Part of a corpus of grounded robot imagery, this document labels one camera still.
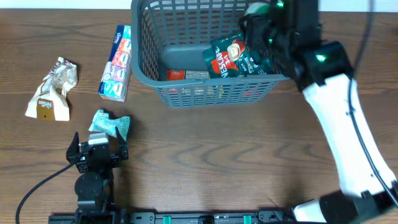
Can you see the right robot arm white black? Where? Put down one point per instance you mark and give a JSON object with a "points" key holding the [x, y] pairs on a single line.
{"points": [[368, 187]]}

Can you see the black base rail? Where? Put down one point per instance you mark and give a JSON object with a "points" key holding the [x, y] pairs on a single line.
{"points": [[260, 217]]}

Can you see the beige paper snack bag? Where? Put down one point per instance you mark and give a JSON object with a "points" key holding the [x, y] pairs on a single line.
{"points": [[50, 99]]}

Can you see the orange snack bar packet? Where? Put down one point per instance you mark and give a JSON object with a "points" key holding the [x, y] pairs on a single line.
{"points": [[191, 75]]}

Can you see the grey plastic basket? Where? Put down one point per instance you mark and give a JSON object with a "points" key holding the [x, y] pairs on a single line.
{"points": [[173, 34]]}

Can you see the light green packet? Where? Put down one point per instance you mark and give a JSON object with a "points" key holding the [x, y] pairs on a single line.
{"points": [[103, 123]]}

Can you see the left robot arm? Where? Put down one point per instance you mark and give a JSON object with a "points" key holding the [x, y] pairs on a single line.
{"points": [[95, 190]]}

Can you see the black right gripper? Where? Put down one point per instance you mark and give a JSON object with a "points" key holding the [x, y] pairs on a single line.
{"points": [[256, 33]]}

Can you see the green Nescafe coffee pouch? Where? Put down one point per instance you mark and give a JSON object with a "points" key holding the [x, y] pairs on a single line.
{"points": [[229, 57]]}

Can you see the green lid seasoning jar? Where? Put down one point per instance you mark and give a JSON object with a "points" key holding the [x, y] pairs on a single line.
{"points": [[257, 8]]}

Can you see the colourful tissue pack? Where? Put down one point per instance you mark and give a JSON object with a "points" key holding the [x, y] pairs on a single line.
{"points": [[116, 75]]}

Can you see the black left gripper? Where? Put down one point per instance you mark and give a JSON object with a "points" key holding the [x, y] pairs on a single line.
{"points": [[97, 157]]}

